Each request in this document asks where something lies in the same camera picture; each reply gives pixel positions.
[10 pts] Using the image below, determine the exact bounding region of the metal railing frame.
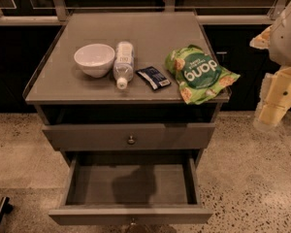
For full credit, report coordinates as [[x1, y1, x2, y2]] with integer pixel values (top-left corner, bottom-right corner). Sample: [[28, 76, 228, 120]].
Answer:
[[0, 0, 291, 25]]

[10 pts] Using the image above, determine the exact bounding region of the open middle drawer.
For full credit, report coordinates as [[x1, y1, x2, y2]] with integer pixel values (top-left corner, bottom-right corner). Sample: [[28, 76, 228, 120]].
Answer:
[[48, 150, 212, 225]]

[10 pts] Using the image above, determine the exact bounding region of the white ceramic bowl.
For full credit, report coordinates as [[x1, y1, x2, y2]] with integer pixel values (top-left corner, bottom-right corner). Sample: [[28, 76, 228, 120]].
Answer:
[[74, 44, 115, 78]]

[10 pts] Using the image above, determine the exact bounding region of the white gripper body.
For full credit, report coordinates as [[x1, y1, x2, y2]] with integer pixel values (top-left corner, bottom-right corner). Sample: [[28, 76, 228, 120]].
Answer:
[[272, 67, 291, 105]]

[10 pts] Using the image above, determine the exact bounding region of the grey drawer cabinet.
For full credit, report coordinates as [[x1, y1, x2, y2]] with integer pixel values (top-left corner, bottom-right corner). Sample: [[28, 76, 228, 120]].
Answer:
[[24, 12, 238, 165]]

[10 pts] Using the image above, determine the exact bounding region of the green rice chip bag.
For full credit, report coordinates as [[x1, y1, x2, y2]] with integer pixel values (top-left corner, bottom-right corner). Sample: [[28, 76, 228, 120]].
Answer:
[[165, 45, 240, 105]]

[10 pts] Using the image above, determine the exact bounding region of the closed top drawer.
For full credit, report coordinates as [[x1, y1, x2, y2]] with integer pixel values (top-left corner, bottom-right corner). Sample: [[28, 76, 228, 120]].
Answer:
[[43, 123, 214, 151]]

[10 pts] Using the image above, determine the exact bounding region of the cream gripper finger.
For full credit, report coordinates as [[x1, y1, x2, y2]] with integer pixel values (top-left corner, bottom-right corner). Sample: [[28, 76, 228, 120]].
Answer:
[[253, 91, 291, 131], [256, 73, 274, 112]]

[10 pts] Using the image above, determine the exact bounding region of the dark blue snack packet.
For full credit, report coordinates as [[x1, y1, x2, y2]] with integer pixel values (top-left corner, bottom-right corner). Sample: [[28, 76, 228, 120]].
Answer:
[[136, 66, 171, 90]]

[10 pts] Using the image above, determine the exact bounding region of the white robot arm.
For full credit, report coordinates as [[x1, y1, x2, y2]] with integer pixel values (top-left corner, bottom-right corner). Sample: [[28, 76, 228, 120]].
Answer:
[[249, 1, 291, 131]]

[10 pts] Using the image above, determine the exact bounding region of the dark object at floor corner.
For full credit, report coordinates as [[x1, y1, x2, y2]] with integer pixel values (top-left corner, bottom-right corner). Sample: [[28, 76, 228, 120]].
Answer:
[[0, 196, 14, 226]]

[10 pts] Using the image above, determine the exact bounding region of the clear plastic water bottle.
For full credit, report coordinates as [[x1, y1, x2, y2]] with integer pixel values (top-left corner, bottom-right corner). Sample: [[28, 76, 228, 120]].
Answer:
[[113, 42, 134, 89]]

